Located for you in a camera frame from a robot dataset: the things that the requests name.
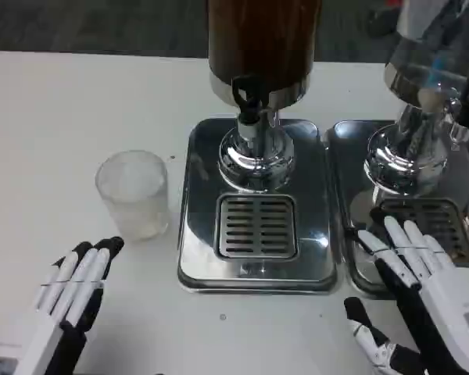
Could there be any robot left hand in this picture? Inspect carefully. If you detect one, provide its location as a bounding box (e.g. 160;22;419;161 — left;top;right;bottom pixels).
0;236;125;375

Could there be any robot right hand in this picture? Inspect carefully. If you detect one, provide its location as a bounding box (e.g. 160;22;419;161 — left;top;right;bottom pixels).
343;206;469;375

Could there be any clear ribbed glass cup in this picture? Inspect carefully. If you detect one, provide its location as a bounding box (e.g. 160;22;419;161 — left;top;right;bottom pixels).
95;150;170;242

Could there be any slotted steel drain grid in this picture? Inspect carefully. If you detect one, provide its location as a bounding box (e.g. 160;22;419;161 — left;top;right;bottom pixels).
377;198;469;266
216;194;300;261

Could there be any steel drip tray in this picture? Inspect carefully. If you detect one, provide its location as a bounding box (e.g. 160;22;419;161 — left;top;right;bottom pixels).
177;117;339;293
323;119;469;300

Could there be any drink dispenser with clear tank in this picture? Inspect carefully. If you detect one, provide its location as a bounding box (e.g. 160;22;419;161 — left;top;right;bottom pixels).
363;0;469;197

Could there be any drink dispenser with brown drink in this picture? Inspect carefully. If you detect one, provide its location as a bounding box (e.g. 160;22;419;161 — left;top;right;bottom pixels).
206;0;324;193

